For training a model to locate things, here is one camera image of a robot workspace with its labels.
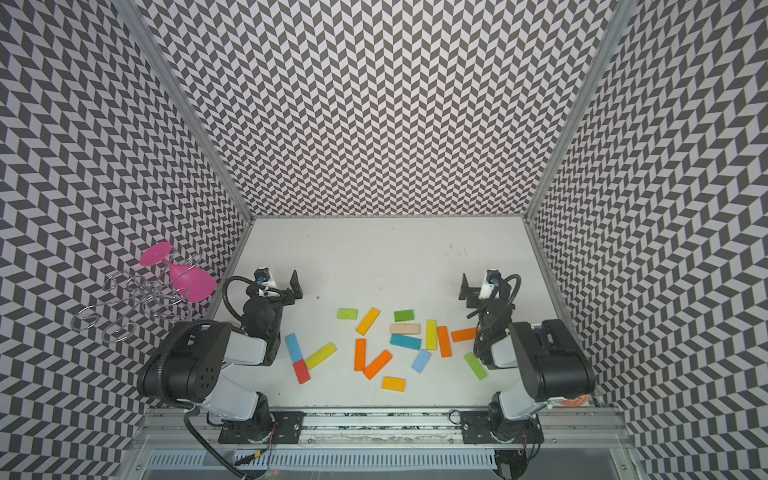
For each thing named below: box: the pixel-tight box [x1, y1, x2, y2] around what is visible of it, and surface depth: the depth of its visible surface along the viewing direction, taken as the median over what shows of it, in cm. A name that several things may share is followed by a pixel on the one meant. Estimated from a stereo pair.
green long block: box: [464, 352, 489, 381], surface depth 85 cm
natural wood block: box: [390, 323, 421, 335], surface depth 91 cm
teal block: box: [390, 334, 422, 350], surface depth 89 cm
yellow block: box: [426, 320, 437, 351], surface depth 91 cm
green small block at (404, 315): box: [394, 309, 415, 322], surface depth 93 cm
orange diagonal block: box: [362, 349, 393, 381], surface depth 84 cm
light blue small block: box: [411, 349, 432, 374], surface depth 86 cm
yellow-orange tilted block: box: [355, 307, 381, 336], surface depth 93 cm
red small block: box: [293, 359, 311, 385], surface depth 83 cm
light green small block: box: [337, 308, 358, 320], surface depth 93 cm
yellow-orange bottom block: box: [382, 376, 406, 392], surface depth 82 cm
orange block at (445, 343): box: [437, 326, 452, 358], surface depth 88 cm
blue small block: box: [284, 333, 304, 363], surface depth 87 cm
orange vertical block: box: [354, 338, 366, 371], surface depth 86 cm
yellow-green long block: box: [306, 343, 337, 370], surface depth 86 cm
